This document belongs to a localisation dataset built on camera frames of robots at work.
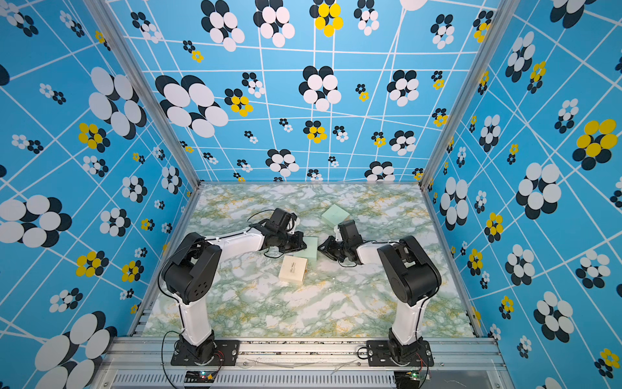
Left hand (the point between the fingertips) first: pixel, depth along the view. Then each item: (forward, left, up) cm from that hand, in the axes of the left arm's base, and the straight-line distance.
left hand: (311, 244), depth 93 cm
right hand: (0, -4, -3) cm, 5 cm away
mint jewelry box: (-2, 0, -2) cm, 3 cm away
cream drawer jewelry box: (-9, +6, -1) cm, 11 cm away
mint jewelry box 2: (+16, -10, -2) cm, 19 cm away
